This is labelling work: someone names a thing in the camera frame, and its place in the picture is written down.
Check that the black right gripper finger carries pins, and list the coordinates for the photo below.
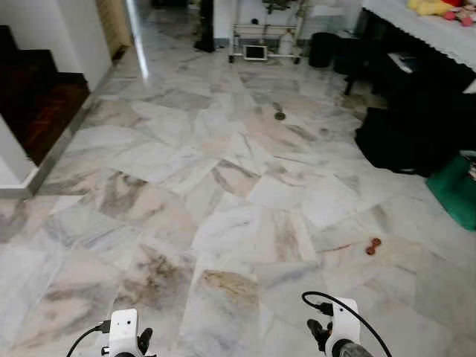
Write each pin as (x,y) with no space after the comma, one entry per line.
(321,338)

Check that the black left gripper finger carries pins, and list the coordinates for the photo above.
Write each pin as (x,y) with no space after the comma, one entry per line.
(146,341)

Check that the small red floor object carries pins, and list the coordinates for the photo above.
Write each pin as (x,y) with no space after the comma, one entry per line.
(373,246)

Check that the green plastic bin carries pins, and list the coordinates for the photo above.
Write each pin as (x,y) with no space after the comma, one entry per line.
(455,193)

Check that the large black bag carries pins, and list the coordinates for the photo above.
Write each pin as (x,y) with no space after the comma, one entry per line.
(409,137)

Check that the round metal floor drain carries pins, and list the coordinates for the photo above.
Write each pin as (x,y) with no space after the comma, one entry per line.
(280,115)

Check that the dark wooden staircase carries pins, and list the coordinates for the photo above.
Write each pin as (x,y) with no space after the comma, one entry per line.
(44,108)

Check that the black stool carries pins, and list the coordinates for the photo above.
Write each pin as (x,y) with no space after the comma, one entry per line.
(361,59)

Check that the black waste bin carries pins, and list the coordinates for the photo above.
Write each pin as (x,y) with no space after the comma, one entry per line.
(323,50)

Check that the small white screen device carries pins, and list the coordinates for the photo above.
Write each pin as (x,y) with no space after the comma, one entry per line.
(255,53)

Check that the white wheeled cart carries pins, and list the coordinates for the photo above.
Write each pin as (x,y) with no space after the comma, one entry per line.
(266,33)

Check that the brown wooden door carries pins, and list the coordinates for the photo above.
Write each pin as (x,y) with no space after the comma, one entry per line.
(115,26)

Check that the black floor stand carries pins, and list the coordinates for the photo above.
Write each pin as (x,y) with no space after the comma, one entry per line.
(206,30)

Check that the table with white lace cloth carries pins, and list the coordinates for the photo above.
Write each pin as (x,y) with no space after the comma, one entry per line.
(428,33)

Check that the pink plush toy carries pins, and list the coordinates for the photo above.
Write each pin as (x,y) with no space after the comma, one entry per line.
(467,18)

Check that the yellow plush toy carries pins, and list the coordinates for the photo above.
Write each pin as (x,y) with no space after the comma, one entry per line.
(428,7)

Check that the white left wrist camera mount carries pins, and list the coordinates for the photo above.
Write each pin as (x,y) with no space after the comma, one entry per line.
(123,331)

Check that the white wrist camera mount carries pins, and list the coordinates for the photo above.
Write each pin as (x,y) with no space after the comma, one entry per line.
(345,321)
(123,331)

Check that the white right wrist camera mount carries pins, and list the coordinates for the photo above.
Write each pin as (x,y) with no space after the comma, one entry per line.
(345,321)

